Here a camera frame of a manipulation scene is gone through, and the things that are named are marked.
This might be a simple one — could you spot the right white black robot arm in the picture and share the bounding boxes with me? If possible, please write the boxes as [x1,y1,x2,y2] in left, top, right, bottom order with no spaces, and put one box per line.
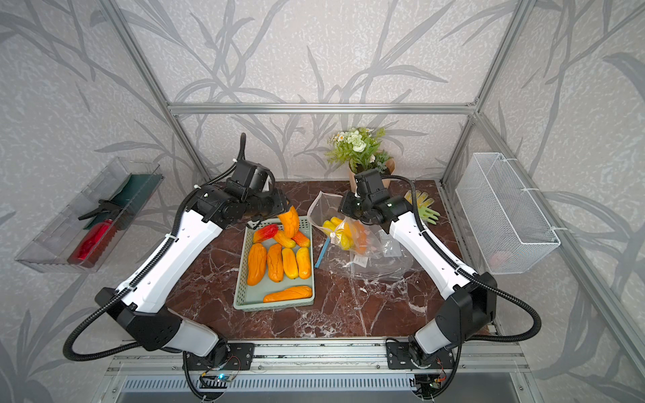
[339,191,543,363]

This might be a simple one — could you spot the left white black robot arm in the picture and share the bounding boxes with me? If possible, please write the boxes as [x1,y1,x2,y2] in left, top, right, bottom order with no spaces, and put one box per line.
[62,183,289,366]

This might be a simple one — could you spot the red mango top left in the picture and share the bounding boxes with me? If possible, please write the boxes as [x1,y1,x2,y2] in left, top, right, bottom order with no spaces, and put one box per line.
[253,224,279,243]

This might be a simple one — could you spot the yellow orange mango small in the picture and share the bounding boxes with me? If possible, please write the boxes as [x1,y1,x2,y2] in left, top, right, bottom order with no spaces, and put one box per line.
[273,230,297,249]

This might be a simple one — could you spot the large orange mango left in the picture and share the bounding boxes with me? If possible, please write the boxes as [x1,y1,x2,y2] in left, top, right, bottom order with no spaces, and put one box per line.
[247,243,267,286]

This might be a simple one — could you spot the stack of clear zip bags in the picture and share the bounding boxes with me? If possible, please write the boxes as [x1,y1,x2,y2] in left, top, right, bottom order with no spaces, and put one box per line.
[317,228,421,281]

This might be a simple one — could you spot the red orange mango right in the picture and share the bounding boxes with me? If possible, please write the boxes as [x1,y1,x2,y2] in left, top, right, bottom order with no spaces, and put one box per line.
[292,231,311,248]

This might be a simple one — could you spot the long orange mango front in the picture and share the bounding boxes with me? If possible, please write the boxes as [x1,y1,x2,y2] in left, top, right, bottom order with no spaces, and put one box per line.
[263,285,313,303]

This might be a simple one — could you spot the yellow green garden gloves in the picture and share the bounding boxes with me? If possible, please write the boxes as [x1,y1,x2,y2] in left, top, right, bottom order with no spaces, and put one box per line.
[415,191,440,225]

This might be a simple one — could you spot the potted artificial plant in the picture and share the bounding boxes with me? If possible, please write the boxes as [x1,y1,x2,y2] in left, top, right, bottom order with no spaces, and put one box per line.
[326,127,396,191]

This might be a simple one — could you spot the green perforated plastic basket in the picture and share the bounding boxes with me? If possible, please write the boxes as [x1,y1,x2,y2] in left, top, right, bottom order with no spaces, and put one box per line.
[233,222,316,312]

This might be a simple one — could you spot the dark green cloth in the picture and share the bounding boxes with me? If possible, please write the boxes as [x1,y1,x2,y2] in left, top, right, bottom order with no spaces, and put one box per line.
[84,174,163,231]

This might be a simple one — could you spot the black pruning shears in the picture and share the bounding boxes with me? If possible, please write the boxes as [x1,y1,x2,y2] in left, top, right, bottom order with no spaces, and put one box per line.
[78,199,123,221]

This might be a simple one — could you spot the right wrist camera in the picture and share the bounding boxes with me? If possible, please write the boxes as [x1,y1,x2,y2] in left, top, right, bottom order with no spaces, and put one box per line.
[354,169,390,205]

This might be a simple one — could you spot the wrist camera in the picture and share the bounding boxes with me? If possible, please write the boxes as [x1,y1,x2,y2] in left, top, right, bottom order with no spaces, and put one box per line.
[225,157,275,202]
[354,169,390,205]

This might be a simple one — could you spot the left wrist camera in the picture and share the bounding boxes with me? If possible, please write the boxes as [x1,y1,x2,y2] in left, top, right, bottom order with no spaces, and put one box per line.
[225,157,275,202]

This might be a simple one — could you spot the white wire mesh basket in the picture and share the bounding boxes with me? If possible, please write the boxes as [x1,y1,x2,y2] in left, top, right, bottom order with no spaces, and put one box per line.
[456,153,561,275]

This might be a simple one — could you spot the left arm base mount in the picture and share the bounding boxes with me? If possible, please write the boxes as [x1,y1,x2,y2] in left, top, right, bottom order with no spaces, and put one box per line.
[186,343,255,371]

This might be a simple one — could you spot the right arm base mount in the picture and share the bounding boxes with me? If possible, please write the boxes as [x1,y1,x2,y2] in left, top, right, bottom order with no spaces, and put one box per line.
[385,338,455,370]

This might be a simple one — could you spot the red handled brush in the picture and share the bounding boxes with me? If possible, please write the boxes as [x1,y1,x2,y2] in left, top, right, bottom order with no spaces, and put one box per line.
[67,219,117,268]

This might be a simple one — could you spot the clear plastic wall tray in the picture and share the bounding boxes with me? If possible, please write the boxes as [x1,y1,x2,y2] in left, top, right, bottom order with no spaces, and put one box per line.
[15,158,164,274]

